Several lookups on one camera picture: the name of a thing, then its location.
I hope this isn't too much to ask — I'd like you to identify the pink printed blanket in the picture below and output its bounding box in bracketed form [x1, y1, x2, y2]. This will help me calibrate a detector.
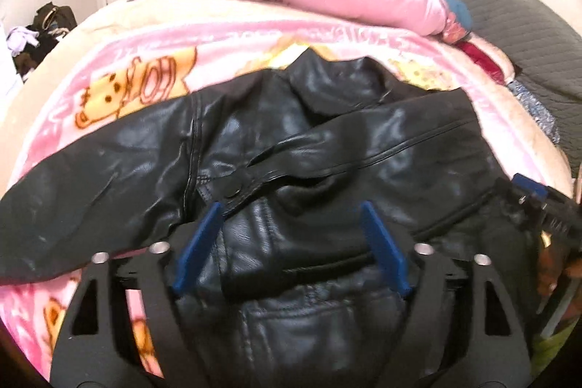
[0, 17, 574, 384]

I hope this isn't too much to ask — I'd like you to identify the red cloth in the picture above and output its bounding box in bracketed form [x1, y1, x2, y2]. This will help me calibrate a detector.
[456, 39, 509, 85]

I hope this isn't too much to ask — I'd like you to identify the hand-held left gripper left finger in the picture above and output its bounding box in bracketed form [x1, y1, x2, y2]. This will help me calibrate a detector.
[50, 201, 224, 388]

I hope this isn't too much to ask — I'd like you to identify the blue cloth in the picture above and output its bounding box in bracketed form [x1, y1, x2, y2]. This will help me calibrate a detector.
[437, 0, 474, 31]

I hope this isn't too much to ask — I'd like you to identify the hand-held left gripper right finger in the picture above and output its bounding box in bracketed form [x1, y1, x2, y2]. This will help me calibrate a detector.
[361, 201, 532, 388]

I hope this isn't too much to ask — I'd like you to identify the grey patterned cloth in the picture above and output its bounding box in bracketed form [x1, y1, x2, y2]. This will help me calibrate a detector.
[506, 78, 563, 145]

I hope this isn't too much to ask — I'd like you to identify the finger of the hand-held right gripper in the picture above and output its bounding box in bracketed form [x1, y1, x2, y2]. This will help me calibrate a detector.
[499, 172, 551, 229]

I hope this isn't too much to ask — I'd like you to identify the lavender cloth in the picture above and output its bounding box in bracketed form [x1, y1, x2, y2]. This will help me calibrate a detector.
[5, 25, 41, 57]

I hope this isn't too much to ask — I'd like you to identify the black leather jacket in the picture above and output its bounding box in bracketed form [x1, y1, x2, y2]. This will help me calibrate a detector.
[0, 52, 546, 388]

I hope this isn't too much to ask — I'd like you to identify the pile of clothes and bag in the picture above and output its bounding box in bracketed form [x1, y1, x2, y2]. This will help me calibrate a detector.
[25, 3, 78, 39]

